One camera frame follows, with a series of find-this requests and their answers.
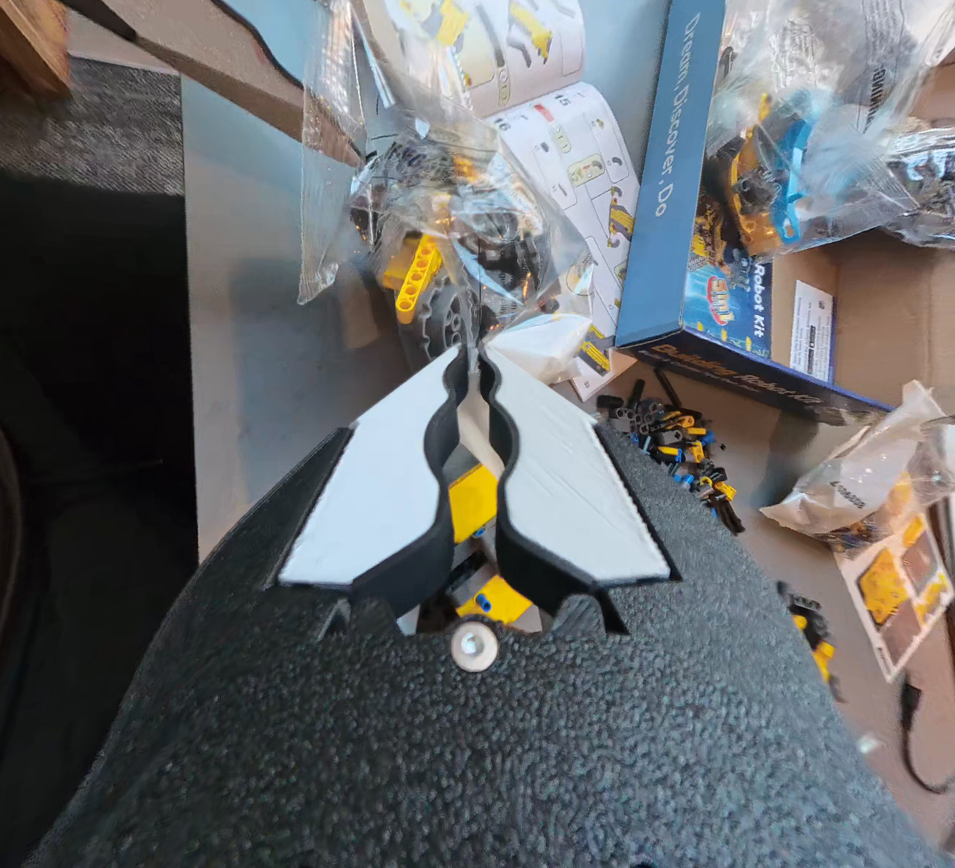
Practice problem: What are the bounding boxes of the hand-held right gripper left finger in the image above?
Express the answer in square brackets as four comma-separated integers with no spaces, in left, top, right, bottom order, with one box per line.
[277,346,467,612]

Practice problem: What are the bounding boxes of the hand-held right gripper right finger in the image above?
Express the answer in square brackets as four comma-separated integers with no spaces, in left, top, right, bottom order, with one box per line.
[490,346,674,612]

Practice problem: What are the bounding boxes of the yellow black brick vehicle model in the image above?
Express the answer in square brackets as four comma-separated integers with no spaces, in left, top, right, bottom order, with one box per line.
[445,463,538,626]

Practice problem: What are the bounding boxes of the clear bag of wheel parts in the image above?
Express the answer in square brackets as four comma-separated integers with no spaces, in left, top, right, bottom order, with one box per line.
[296,0,616,388]

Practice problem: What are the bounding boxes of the grey desk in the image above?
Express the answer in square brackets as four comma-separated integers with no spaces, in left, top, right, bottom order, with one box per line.
[180,0,955,868]

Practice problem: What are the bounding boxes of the pile of small bricks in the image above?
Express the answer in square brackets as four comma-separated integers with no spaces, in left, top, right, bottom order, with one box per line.
[597,376,747,535]

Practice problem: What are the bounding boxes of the building instruction booklet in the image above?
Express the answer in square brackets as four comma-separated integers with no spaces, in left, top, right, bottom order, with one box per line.
[336,0,646,362]

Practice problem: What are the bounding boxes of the cluster of yellow bricks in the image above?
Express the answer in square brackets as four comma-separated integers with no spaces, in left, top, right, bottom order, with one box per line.
[776,585,840,700]

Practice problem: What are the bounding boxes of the person's black trousers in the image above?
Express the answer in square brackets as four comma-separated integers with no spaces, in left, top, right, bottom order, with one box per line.
[0,167,198,824]

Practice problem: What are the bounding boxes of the crumpled clear plastic bag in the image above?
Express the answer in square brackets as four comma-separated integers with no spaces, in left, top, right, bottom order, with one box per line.
[762,384,955,541]

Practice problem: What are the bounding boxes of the blue cardboard box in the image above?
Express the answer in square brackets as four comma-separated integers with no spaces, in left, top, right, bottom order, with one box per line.
[615,0,955,429]

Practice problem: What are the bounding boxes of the sticker sheet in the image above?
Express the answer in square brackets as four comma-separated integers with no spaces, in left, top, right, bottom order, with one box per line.
[836,510,955,684]

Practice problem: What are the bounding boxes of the blue plastic tool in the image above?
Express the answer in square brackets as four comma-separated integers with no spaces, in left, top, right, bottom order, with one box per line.
[767,115,823,245]

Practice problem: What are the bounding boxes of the black cable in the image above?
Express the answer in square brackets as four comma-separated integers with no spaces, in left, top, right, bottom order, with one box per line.
[896,675,955,797]

